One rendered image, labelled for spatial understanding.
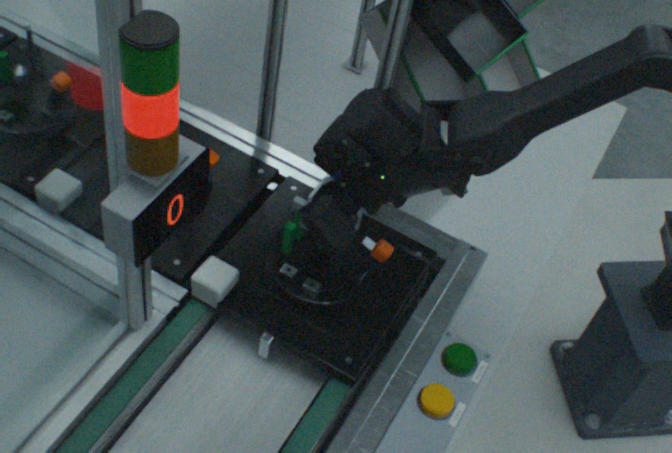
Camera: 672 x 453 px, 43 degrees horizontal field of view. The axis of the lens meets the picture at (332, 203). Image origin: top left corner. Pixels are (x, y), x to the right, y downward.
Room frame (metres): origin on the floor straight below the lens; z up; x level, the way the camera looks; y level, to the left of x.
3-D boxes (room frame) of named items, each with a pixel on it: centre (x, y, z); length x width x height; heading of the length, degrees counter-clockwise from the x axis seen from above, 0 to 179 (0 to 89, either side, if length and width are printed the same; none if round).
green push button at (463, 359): (0.60, -0.20, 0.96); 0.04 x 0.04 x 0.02
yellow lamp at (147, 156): (0.56, 0.18, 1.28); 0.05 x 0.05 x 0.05
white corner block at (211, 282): (0.63, 0.13, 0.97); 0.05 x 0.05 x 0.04; 69
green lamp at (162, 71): (0.56, 0.18, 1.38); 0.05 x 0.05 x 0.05
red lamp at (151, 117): (0.56, 0.18, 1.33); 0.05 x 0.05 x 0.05
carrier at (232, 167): (0.78, 0.24, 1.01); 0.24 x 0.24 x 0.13; 69
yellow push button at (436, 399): (0.54, -0.17, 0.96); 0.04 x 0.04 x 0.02
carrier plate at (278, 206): (0.69, 0.00, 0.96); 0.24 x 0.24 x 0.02; 69
